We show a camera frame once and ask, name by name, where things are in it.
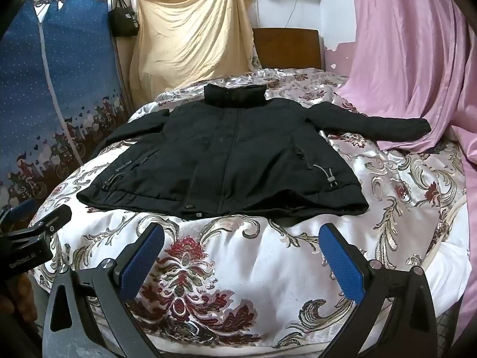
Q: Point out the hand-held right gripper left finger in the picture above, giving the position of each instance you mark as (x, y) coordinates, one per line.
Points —
(143, 264)

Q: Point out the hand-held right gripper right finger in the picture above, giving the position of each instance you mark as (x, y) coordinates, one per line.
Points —
(341, 264)

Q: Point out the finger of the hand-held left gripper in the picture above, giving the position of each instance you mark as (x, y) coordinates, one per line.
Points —
(22, 209)
(52, 220)

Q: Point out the black jacket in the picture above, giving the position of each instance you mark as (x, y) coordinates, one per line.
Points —
(231, 156)

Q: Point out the person's left hand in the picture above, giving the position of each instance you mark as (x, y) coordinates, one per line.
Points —
(26, 298)

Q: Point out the floral satin quilt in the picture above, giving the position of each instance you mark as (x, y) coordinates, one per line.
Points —
(231, 279)

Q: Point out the blue fabric wardrobe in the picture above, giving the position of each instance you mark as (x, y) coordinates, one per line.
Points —
(74, 82)

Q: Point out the black tote bag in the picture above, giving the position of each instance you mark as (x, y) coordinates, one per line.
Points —
(123, 20)

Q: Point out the pink curtain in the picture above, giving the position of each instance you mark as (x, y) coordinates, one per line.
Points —
(402, 52)

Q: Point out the wooden headboard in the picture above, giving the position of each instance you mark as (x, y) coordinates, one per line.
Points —
(287, 48)

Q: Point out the yellow hanging sheet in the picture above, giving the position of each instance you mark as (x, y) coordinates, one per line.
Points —
(193, 37)

